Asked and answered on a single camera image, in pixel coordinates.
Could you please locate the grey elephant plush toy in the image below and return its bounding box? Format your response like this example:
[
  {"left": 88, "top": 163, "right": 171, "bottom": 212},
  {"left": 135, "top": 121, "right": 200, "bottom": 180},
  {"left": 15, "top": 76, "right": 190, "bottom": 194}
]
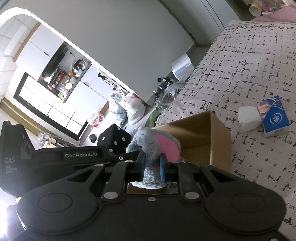
[{"left": 126, "top": 127, "right": 181, "bottom": 190}]

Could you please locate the blue tissue pack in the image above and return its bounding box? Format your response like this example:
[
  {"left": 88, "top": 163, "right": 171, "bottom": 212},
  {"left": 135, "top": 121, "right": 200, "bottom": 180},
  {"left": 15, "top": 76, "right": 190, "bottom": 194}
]
[{"left": 256, "top": 95, "right": 290, "bottom": 137}]

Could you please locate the black dice plush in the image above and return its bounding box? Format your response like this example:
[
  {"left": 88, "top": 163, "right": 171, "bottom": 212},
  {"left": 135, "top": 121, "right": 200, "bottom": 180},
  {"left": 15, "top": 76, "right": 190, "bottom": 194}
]
[{"left": 97, "top": 124, "right": 132, "bottom": 155}]

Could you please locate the cardboard box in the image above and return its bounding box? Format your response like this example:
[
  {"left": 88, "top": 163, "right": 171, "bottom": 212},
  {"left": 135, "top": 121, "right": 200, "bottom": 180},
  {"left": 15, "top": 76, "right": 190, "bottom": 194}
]
[{"left": 127, "top": 111, "right": 231, "bottom": 194}]

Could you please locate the white plastic bag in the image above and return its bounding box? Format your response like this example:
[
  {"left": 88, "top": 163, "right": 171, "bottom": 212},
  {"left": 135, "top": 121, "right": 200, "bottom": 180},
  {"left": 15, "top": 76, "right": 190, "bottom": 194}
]
[{"left": 112, "top": 91, "right": 147, "bottom": 126}]

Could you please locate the white plastic roll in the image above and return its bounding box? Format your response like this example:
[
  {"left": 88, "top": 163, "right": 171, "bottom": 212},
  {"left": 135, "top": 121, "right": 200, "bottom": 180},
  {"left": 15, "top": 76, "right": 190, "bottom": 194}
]
[{"left": 171, "top": 54, "right": 195, "bottom": 81}]

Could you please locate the white crumpled tissue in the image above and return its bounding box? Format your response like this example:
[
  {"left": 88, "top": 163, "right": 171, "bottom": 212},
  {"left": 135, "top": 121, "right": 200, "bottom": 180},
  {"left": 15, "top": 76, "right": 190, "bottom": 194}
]
[{"left": 237, "top": 106, "right": 262, "bottom": 132}]

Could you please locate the dark shelf with items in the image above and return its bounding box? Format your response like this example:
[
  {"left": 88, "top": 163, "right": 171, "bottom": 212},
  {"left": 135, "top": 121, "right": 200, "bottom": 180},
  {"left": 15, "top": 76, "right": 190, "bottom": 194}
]
[{"left": 38, "top": 42, "right": 92, "bottom": 102}]

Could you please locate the patterned white bed cover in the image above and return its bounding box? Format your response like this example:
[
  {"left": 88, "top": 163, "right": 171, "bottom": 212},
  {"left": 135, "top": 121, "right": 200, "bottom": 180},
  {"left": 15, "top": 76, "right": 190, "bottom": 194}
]
[{"left": 157, "top": 21, "right": 295, "bottom": 240}]

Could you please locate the paper cup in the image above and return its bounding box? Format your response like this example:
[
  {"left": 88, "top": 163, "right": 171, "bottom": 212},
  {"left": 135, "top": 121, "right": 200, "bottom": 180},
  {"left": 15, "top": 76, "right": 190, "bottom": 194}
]
[{"left": 249, "top": 3, "right": 262, "bottom": 17}]

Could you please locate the pink blanket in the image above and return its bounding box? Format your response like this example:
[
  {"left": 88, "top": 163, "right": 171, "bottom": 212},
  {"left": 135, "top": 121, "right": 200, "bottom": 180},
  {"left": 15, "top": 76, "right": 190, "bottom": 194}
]
[{"left": 253, "top": 6, "right": 296, "bottom": 23}]

